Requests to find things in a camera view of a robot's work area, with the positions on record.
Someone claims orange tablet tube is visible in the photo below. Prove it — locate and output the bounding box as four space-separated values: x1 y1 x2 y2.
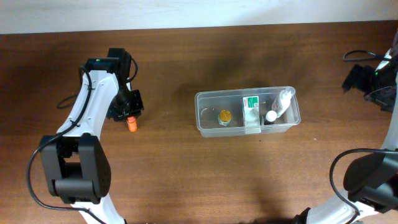
127 116 137 132

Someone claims gold lid small jar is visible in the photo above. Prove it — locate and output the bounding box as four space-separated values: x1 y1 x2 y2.
218 110 233 126

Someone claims dark brown syrup bottle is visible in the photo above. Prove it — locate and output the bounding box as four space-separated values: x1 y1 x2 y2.
263 110 277 125

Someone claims white green medicine box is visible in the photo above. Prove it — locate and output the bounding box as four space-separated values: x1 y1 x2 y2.
243 96 261 134

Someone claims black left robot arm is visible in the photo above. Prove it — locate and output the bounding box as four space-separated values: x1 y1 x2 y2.
26 48 144 223

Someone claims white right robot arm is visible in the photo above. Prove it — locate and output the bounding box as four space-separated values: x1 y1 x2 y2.
292 40 397 224

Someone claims clear plastic container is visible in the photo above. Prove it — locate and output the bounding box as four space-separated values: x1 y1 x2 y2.
195 86 301 138

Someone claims black left camera cable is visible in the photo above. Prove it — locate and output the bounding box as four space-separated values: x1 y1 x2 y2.
25 57 139 224

